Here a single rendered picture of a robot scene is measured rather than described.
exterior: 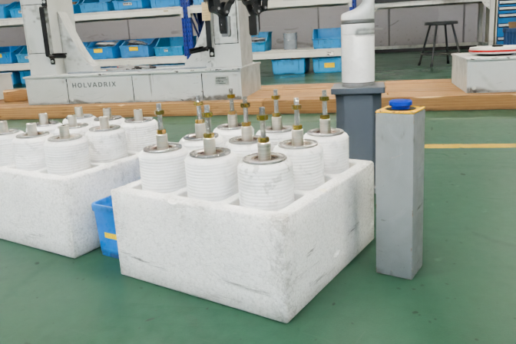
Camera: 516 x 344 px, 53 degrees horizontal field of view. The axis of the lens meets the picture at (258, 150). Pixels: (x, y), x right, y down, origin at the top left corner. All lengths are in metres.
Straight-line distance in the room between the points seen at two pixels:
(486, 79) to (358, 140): 1.64
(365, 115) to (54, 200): 0.82
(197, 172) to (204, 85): 2.22
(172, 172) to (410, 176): 0.44
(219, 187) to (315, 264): 0.21
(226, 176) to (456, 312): 0.44
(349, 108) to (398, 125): 0.53
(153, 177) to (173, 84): 2.21
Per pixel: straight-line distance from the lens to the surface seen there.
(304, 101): 2.92
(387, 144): 0.95
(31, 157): 1.31
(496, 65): 3.02
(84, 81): 3.45
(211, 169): 0.91
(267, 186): 0.84
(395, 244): 1.00
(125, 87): 3.32
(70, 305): 1.03
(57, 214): 1.21
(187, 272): 0.97
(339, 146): 1.04
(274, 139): 1.09
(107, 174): 1.24
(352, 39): 1.45
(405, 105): 0.95
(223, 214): 0.86
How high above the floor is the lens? 0.46
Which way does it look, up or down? 13 degrees down
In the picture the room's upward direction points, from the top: 3 degrees counter-clockwise
